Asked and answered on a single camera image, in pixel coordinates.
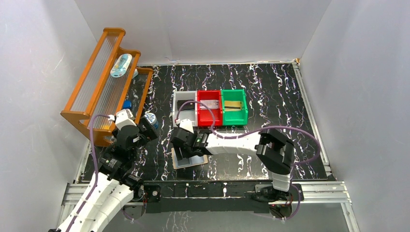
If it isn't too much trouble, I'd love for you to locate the beige leather card holder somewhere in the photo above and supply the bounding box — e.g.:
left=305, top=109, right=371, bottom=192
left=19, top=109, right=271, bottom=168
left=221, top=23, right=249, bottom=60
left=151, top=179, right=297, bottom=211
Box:
left=171, top=148, right=208, bottom=170

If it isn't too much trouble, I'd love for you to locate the red plastic bin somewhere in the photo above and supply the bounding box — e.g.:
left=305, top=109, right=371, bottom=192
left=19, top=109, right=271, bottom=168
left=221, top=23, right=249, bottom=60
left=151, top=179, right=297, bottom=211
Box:
left=197, top=90, right=223, bottom=127

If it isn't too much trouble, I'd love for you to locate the white plastic bin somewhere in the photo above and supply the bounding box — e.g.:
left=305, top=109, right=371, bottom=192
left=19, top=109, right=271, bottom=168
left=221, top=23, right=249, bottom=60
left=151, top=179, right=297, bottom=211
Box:
left=172, top=91, right=198, bottom=127

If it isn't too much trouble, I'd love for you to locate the gold card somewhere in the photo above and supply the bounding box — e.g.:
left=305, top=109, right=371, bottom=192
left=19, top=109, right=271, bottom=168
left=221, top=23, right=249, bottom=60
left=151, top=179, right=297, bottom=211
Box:
left=224, top=101, right=242, bottom=106
left=225, top=105, right=242, bottom=111

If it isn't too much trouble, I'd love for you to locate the green plastic bin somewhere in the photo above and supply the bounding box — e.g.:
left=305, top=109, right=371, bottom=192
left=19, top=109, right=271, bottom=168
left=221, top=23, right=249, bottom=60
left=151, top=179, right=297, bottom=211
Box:
left=221, top=89, right=248, bottom=126

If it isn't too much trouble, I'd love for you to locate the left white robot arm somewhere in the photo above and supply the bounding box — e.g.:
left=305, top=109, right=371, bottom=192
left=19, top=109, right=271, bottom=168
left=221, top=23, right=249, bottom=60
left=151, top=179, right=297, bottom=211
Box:
left=54, top=109, right=158, bottom=232

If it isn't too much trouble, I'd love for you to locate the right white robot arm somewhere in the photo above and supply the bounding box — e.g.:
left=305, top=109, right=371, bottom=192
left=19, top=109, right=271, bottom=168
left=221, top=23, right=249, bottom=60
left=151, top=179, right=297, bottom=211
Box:
left=170, top=119, right=294, bottom=202

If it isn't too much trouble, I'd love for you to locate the silver card in red bin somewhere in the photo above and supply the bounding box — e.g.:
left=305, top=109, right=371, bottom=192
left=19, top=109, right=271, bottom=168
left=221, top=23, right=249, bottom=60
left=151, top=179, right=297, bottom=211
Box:
left=200, top=100, right=219, bottom=106

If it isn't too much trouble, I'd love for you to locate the gold card in green bin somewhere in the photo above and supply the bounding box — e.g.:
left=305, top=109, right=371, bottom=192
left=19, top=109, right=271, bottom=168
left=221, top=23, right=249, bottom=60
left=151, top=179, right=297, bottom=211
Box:
left=224, top=101, right=242, bottom=106

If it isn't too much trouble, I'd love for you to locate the blue white round tin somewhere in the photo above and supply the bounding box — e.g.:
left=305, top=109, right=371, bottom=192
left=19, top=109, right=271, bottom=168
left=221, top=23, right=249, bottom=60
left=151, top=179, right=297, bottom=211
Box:
left=144, top=113, right=159, bottom=129

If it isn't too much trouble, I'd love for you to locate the white red small box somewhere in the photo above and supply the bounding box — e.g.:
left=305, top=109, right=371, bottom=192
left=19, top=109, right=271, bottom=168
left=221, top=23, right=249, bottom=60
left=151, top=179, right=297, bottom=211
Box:
left=127, top=109, right=135, bottom=121

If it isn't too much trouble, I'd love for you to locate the blue bottle cap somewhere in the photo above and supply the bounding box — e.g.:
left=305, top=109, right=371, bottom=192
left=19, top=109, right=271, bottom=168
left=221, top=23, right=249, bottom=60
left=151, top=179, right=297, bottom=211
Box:
left=122, top=100, right=132, bottom=110

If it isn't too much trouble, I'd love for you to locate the wooden three-tier shelf rack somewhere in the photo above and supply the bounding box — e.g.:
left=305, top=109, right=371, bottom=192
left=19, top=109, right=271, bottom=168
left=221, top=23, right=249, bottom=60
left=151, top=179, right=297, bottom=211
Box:
left=60, top=28, right=153, bottom=146

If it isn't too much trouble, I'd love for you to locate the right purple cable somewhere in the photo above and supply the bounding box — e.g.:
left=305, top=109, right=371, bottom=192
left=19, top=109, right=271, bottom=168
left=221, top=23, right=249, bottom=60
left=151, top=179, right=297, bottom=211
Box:
left=176, top=100, right=322, bottom=221

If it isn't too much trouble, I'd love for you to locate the purple cable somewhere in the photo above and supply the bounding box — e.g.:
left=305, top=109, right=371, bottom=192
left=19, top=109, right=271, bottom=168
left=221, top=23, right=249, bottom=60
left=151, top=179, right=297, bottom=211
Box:
left=64, top=114, right=116, bottom=232
left=176, top=100, right=322, bottom=221

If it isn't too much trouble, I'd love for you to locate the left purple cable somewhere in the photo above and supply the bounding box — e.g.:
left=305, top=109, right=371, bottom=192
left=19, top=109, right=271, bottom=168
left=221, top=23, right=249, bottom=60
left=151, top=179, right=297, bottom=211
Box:
left=64, top=114, right=116, bottom=232

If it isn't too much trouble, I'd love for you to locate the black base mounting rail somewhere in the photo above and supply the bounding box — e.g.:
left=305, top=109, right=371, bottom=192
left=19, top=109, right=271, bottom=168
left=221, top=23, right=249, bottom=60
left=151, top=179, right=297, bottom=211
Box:
left=142, top=180, right=305, bottom=216

